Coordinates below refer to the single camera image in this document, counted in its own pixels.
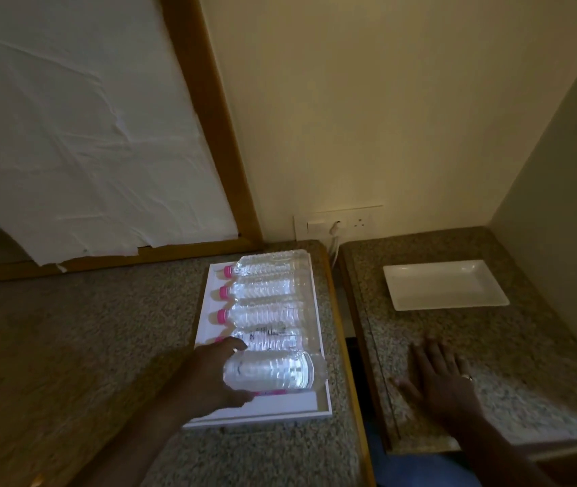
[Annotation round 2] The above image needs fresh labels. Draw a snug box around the white rectangular plate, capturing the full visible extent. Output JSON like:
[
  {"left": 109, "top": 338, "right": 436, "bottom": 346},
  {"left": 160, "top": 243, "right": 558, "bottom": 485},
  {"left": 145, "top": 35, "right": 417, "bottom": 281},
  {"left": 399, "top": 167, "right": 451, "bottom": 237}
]
[{"left": 383, "top": 259, "right": 511, "bottom": 312}]

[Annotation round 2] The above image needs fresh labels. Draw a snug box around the person's left forearm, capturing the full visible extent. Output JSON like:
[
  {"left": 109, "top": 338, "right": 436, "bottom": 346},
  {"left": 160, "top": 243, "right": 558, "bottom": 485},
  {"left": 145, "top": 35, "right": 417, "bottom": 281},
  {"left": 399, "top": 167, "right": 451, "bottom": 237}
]
[{"left": 67, "top": 393, "right": 203, "bottom": 487}]

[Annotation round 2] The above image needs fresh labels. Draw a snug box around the white wall socket plate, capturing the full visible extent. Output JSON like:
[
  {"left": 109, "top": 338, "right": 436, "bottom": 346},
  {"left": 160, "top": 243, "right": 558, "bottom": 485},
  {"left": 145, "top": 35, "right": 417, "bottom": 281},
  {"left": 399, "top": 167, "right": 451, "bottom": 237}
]
[{"left": 293, "top": 205, "right": 385, "bottom": 242}]

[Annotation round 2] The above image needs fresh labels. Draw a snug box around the clear plastic water bottle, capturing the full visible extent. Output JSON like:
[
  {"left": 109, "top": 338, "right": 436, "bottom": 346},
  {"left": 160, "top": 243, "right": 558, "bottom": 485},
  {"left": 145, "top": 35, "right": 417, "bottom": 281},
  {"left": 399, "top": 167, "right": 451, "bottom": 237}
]
[
  {"left": 219, "top": 275, "right": 311, "bottom": 301},
  {"left": 215, "top": 327, "right": 321, "bottom": 353},
  {"left": 216, "top": 299, "right": 315, "bottom": 328},
  {"left": 224, "top": 250, "right": 310, "bottom": 278},
  {"left": 223, "top": 350, "right": 329, "bottom": 392}
]

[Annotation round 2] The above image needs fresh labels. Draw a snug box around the wrinkled white paper sheet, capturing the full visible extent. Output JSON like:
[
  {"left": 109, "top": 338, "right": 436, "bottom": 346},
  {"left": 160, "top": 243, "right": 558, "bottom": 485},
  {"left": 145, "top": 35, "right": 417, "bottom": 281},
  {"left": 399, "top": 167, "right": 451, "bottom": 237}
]
[{"left": 0, "top": 0, "right": 239, "bottom": 268}]

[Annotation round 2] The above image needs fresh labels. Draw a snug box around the person's right hand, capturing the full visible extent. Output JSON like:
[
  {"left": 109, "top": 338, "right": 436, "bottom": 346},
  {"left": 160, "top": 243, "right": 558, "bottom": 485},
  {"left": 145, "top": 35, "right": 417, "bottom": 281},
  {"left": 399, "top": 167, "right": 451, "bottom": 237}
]
[{"left": 390, "top": 338, "right": 485, "bottom": 427}]

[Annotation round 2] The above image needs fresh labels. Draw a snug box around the white plug with cable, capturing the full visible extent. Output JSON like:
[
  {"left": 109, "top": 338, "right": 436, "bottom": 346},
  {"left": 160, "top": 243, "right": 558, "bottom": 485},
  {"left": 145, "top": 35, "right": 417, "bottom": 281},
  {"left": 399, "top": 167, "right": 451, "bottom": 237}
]
[{"left": 328, "top": 220, "right": 343, "bottom": 265}]

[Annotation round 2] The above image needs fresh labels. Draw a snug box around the person's blue trouser leg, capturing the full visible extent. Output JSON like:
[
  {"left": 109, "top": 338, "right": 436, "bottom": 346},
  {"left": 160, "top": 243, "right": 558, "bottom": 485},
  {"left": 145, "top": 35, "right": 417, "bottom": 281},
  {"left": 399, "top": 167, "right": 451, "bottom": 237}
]
[{"left": 363, "top": 415, "right": 478, "bottom": 487}]

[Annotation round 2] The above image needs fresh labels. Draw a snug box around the person's left hand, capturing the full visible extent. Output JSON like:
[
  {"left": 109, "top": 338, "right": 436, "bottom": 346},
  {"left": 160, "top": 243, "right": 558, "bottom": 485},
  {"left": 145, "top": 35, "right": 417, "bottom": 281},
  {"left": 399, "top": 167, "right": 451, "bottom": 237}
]
[{"left": 179, "top": 337, "right": 255, "bottom": 419}]

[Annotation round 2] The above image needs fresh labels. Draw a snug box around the large white rectangular tray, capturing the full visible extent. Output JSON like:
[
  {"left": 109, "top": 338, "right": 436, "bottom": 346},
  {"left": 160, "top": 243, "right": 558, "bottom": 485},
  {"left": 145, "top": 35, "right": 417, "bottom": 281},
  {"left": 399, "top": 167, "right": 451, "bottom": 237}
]
[{"left": 183, "top": 251, "right": 333, "bottom": 431}]

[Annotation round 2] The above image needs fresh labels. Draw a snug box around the person's right forearm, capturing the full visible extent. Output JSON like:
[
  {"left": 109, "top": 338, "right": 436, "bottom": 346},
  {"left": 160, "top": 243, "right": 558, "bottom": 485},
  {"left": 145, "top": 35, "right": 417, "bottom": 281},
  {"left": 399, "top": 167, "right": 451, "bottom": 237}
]
[{"left": 450, "top": 413, "right": 559, "bottom": 487}]

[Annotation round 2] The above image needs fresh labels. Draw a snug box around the wooden mirror frame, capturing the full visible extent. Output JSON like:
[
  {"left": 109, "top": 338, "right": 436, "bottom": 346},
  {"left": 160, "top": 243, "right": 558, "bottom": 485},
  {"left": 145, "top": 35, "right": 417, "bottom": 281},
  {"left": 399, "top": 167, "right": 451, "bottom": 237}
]
[{"left": 0, "top": 0, "right": 265, "bottom": 287}]

